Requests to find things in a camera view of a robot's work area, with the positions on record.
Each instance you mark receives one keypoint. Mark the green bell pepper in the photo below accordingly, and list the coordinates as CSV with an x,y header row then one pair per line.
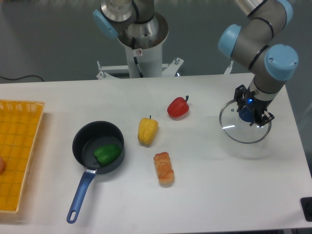
x,y
107,154

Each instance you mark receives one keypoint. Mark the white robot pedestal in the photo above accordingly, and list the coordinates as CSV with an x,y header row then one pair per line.
x,y
142,32

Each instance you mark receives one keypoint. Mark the dark pot blue handle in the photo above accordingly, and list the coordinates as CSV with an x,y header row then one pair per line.
x,y
86,140

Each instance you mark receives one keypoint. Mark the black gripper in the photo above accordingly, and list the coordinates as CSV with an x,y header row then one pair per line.
x,y
251,109

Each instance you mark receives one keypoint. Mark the black device at table edge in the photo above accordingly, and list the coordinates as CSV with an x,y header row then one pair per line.
x,y
306,203

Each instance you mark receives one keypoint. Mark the orange round fruit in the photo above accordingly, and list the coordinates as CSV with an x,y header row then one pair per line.
x,y
2,164

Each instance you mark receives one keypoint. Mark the red bell pepper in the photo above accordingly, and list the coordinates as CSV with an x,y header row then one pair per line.
x,y
178,107

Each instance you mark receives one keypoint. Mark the white table bracket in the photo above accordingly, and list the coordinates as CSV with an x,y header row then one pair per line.
x,y
229,68

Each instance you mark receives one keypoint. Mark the bread loaf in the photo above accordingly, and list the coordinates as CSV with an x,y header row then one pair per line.
x,y
164,170

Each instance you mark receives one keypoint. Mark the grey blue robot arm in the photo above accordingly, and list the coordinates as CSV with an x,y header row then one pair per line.
x,y
272,66

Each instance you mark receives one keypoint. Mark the yellow bell pepper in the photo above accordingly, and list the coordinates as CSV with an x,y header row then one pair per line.
x,y
147,131

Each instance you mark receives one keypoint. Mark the glass pot lid blue knob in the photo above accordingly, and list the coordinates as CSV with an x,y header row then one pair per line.
x,y
239,125

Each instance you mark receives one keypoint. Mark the yellow woven basket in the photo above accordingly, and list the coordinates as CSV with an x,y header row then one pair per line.
x,y
19,125

